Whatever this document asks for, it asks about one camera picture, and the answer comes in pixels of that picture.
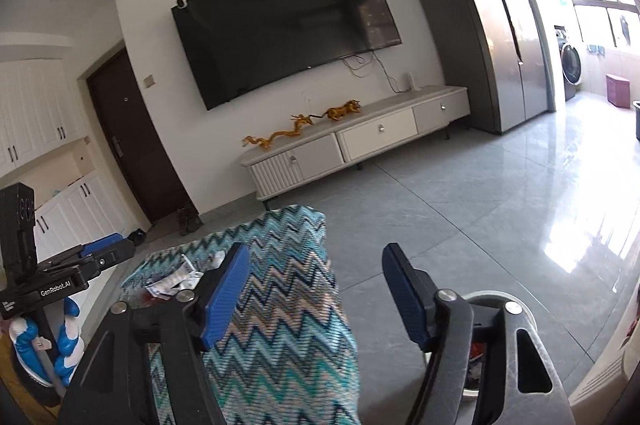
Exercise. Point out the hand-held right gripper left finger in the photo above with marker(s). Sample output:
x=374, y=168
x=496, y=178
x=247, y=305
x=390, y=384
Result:
x=225, y=300

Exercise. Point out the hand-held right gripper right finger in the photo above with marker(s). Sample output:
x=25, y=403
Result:
x=406, y=300

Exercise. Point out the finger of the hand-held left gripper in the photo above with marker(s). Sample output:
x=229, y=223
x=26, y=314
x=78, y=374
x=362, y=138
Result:
x=106, y=243

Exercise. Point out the silver red wrapper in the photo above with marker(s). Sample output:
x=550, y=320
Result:
x=172, y=280

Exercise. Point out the round metal waste bin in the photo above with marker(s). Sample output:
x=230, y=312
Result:
x=490, y=296

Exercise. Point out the person's left hand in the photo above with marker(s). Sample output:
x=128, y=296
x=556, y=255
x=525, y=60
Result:
x=65, y=340

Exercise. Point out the pair of dark shoes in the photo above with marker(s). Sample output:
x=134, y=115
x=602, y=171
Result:
x=136, y=235

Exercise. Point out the crumpled white tissue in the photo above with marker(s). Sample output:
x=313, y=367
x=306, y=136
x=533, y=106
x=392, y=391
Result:
x=217, y=259

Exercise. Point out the teal zigzag blanket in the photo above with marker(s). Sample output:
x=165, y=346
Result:
x=290, y=305

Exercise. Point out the pair of brown boots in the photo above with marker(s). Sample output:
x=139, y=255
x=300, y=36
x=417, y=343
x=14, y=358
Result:
x=190, y=220

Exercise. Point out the dark brown door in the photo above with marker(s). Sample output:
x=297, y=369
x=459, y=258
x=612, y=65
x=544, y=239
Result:
x=135, y=140

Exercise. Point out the white built-in cabinet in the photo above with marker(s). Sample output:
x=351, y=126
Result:
x=35, y=115

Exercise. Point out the white television cabinet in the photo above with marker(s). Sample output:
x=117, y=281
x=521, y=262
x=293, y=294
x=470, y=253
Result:
x=375, y=130

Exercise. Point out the golden dragon figurine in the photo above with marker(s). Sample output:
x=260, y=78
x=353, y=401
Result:
x=280, y=135

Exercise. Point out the golden tiger figurine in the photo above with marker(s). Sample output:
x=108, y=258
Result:
x=342, y=110

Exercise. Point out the cream upholstered furniture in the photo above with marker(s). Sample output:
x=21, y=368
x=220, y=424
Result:
x=610, y=370

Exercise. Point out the small white device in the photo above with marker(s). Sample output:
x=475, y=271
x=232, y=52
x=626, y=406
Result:
x=411, y=81

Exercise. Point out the small white webcam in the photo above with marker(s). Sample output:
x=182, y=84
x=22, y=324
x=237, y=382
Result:
x=183, y=3

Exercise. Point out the grey steel refrigerator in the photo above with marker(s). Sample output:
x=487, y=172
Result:
x=480, y=30

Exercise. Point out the front-load washing machine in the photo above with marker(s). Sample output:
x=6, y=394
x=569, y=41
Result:
x=570, y=65

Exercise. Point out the pink storage box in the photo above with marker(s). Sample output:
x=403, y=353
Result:
x=617, y=91

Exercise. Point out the wall light switch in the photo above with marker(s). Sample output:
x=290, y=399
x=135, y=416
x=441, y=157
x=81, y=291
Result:
x=149, y=80

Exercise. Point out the black wall television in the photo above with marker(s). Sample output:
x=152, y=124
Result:
x=290, y=30

